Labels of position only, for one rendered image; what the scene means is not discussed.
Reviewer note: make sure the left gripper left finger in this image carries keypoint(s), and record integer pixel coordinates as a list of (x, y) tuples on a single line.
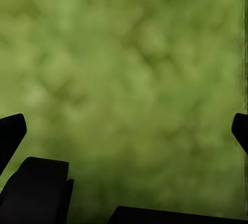
[(12, 131)]

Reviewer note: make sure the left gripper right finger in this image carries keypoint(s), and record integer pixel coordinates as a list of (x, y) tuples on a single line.
[(240, 130)]

